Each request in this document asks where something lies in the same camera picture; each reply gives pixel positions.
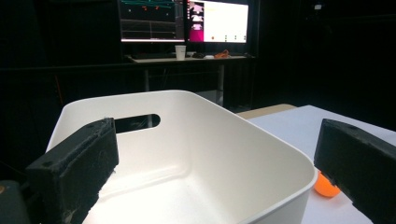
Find monitor desk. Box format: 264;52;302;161
124;54;257;107

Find orange ping pong ball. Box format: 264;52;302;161
313;171;342;199

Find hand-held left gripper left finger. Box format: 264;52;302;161
25;117;120;224

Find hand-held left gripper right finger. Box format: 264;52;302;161
313;118;396;224

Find dark graph monitor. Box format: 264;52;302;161
117;0;187;44

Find bright white monitor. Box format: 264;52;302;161
186;0;250;44

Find white plastic bin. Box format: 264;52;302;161
46;90;318;224

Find orange cable bundle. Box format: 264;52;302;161
214;49;232;60

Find white paper cup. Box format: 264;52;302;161
175;45;187;61

